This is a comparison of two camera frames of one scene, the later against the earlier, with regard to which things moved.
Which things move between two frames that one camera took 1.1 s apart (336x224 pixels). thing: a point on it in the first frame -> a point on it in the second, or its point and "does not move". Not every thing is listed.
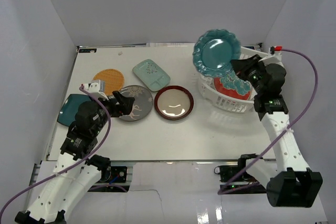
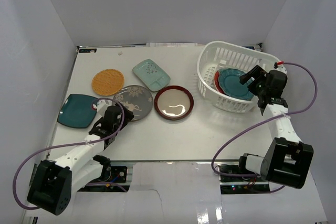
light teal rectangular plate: x=154 y=76 does not move
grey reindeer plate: x=143 y=104 does not move
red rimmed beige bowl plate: x=174 y=103 does not move
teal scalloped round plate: x=214 y=50 -> x=229 y=82
